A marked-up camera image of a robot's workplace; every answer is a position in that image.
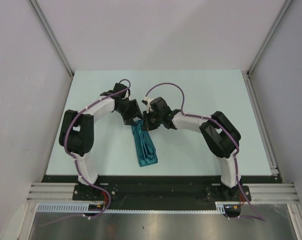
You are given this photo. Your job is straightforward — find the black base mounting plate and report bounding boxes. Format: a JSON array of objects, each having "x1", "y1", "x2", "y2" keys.
[{"x1": 42, "y1": 175, "x2": 282, "y2": 211}]

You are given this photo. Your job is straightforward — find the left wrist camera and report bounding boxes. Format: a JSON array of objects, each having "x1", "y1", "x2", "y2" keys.
[{"x1": 123, "y1": 89, "x2": 131, "y2": 99}]

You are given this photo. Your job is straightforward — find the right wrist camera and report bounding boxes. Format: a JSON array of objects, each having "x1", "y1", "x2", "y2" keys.
[{"x1": 142, "y1": 96, "x2": 154, "y2": 113}]

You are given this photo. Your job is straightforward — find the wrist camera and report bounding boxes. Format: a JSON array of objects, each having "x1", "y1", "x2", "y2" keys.
[
  {"x1": 123, "y1": 89, "x2": 131, "y2": 99},
  {"x1": 142, "y1": 96, "x2": 154, "y2": 113}
]

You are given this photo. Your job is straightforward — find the left aluminium frame post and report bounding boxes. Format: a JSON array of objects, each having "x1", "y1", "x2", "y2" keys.
[{"x1": 28, "y1": 0, "x2": 74, "y2": 77}]

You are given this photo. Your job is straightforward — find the white slotted cable duct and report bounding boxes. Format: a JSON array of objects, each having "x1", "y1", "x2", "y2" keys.
[{"x1": 37, "y1": 201, "x2": 241, "y2": 215}]

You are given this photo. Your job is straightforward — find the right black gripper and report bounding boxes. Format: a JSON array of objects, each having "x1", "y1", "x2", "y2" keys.
[{"x1": 142, "y1": 109, "x2": 163, "y2": 132}]

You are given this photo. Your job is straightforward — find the right aluminium frame post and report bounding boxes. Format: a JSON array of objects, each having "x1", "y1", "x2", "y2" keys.
[{"x1": 245, "y1": 0, "x2": 294, "y2": 76}]

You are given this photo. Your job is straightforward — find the aluminium frame post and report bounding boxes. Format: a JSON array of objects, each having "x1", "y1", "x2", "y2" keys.
[
  {"x1": 245, "y1": 0, "x2": 294, "y2": 76},
  {"x1": 28, "y1": 0, "x2": 74, "y2": 77}
]

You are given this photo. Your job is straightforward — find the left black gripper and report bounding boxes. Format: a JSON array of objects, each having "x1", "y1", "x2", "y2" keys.
[{"x1": 115, "y1": 99, "x2": 143, "y2": 127}]

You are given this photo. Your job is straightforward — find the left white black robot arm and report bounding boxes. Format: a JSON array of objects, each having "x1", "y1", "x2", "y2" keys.
[{"x1": 59, "y1": 79, "x2": 143, "y2": 200}]

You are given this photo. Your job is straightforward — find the teal satin napkin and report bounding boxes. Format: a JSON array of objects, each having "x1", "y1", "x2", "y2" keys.
[{"x1": 131, "y1": 120, "x2": 158, "y2": 167}]

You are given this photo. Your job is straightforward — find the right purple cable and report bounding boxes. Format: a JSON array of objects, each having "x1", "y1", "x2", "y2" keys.
[{"x1": 145, "y1": 82, "x2": 266, "y2": 222}]

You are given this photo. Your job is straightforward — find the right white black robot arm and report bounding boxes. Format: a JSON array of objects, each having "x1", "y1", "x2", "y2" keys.
[{"x1": 142, "y1": 97, "x2": 241, "y2": 201}]

